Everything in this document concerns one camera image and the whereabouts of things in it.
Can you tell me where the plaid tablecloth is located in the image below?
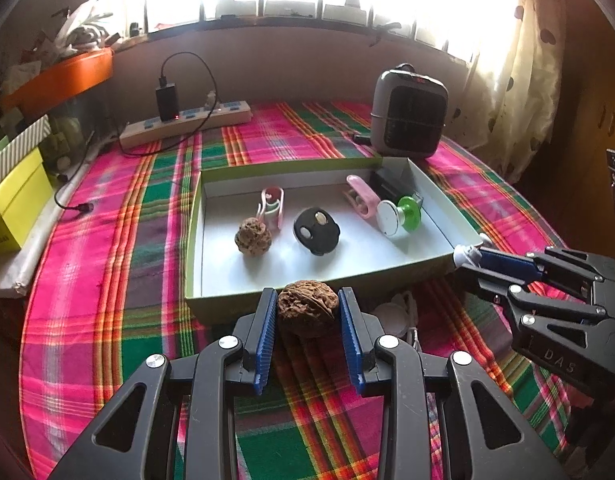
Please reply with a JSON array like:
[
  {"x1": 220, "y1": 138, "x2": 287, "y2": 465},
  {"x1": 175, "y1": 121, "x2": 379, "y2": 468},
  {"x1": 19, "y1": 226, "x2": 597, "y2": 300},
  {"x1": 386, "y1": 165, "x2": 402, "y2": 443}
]
[{"x1": 20, "y1": 100, "x2": 578, "y2": 480}]

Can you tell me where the black cable with plug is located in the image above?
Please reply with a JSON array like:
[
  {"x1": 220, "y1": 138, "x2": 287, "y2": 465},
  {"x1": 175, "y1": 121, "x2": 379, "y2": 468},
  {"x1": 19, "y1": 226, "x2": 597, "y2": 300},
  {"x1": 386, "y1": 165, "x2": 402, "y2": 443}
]
[{"x1": 52, "y1": 125, "x2": 123, "y2": 213}]

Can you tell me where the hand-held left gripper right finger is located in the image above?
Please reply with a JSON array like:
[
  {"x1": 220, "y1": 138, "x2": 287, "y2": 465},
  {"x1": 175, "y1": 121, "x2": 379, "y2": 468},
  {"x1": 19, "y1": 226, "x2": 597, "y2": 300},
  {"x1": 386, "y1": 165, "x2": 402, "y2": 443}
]
[{"x1": 337, "y1": 287, "x2": 571, "y2": 480}]

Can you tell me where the cream dotted curtain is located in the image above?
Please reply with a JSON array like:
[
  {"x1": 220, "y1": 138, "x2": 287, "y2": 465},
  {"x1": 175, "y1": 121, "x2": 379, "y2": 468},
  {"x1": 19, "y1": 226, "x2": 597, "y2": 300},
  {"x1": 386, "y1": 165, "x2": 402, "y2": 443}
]
[{"x1": 465, "y1": 0, "x2": 568, "y2": 186}]

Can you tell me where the green and white knob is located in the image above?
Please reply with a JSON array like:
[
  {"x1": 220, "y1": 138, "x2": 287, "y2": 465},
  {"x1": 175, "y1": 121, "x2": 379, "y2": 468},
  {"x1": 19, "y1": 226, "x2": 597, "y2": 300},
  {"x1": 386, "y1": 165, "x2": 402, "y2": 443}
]
[{"x1": 377, "y1": 194, "x2": 422, "y2": 238}]

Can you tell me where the grey portable heater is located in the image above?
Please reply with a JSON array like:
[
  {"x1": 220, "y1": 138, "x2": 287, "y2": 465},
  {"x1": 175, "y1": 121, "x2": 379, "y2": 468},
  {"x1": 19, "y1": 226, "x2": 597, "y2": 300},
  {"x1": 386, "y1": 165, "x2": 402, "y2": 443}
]
[{"x1": 370, "y1": 64, "x2": 449, "y2": 157}]

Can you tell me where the beige power strip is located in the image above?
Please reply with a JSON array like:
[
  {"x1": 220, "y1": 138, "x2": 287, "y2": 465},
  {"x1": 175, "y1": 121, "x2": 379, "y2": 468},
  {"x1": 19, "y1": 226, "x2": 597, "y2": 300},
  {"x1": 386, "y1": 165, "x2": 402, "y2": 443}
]
[{"x1": 120, "y1": 100, "x2": 252, "y2": 149}]

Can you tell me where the white wrapped package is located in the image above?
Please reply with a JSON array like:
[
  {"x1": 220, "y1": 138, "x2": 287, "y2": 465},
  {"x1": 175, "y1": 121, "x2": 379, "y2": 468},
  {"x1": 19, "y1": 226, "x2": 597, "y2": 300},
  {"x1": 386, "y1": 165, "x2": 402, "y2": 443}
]
[{"x1": 0, "y1": 195, "x2": 63, "y2": 296}]

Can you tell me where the green cardboard box tray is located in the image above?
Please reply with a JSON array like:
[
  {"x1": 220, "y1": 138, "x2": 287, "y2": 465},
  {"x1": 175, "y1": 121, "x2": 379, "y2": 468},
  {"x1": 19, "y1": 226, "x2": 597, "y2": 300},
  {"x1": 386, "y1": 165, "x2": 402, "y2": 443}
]
[{"x1": 184, "y1": 156, "x2": 481, "y2": 328}]

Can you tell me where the small black box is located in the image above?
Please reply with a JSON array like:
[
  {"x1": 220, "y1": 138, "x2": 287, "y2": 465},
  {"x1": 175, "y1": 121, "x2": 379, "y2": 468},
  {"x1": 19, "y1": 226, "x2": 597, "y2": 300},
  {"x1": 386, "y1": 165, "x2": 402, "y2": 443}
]
[{"x1": 370, "y1": 169, "x2": 423, "y2": 206}]

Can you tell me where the brown walnut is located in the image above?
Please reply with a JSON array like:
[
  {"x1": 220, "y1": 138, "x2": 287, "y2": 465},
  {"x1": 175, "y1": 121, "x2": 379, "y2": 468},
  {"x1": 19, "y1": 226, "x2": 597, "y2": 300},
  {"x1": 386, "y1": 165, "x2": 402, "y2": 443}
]
[
  {"x1": 234, "y1": 216, "x2": 274, "y2": 257},
  {"x1": 277, "y1": 281, "x2": 338, "y2": 338}
]

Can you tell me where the yellow cardboard box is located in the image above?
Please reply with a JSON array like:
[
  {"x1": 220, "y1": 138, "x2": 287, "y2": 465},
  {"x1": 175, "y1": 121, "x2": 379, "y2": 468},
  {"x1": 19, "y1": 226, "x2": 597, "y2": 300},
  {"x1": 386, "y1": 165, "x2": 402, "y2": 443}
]
[{"x1": 0, "y1": 147, "x2": 55, "y2": 258}]

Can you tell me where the black charger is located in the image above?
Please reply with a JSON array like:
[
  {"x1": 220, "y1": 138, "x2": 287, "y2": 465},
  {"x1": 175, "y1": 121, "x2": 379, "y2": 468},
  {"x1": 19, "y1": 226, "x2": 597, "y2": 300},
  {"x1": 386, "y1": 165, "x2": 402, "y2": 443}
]
[{"x1": 156, "y1": 77, "x2": 180, "y2": 123}]

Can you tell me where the black charger cable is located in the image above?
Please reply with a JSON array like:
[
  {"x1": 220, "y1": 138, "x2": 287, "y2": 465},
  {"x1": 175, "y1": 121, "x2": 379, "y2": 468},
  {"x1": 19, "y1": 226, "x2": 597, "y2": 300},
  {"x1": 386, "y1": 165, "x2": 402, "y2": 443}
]
[{"x1": 118, "y1": 51, "x2": 219, "y2": 157}]

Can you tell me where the orange tray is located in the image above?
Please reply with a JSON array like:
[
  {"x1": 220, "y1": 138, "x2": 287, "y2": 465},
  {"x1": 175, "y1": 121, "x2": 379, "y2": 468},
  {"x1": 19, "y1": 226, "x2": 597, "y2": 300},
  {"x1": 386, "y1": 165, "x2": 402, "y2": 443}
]
[{"x1": 0, "y1": 50, "x2": 114, "y2": 111}]

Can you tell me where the white cable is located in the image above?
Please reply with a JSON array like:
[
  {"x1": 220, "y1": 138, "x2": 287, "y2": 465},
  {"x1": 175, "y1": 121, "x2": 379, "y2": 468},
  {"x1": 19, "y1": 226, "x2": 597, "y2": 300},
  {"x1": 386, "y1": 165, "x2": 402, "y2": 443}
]
[{"x1": 405, "y1": 292, "x2": 423, "y2": 351}]

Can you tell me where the crumpled white plastic bag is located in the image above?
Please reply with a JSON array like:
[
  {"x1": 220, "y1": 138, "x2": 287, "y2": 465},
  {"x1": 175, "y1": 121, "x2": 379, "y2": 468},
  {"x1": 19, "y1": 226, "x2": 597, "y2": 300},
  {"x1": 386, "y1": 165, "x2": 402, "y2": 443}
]
[{"x1": 57, "y1": 5, "x2": 123, "y2": 53}]

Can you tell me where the pink plastic clip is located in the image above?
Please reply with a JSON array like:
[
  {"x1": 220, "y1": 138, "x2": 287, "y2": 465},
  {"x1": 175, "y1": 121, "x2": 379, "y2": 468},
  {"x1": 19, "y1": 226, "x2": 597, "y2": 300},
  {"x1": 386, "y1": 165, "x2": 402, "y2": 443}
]
[
  {"x1": 257, "y1": 186, "x2": 286, "y2": 231},
  {"x1": 343, "y1": 175, "x2": 383, "y2": 220}
]

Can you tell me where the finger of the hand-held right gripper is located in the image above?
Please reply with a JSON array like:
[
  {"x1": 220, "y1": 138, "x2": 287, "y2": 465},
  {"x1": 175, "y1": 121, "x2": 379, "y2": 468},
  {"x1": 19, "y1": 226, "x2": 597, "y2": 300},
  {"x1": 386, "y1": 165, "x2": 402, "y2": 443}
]
[
  {"x1": 462, "y1": 266, "x2": 608, "y2": 328},
  {"x1": 480, "y1": 246, "x2": 615, "y2": 286}
]

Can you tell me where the striped cardboard box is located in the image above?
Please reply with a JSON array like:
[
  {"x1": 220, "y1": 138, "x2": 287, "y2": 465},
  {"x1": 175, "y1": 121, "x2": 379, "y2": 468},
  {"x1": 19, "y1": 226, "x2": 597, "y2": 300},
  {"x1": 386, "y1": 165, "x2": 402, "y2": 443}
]
[{"x1": 0, "y1": 115, "x2": 52, "y2": 191}]

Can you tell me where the black round key fob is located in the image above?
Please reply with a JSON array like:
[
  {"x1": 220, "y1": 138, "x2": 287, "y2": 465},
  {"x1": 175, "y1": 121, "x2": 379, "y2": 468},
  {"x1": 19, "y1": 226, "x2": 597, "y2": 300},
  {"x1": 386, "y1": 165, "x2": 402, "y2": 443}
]
[{"x1": 293, "y1": 207, "x2": 341, "y2": 257}]

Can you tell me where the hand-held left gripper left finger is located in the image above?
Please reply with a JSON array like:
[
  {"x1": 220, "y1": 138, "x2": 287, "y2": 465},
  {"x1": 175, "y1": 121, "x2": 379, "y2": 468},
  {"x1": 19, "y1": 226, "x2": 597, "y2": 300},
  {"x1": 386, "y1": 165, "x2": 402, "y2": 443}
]
[{"x1": 47, "y1": 287, "x2": 279, "y2": 480}]

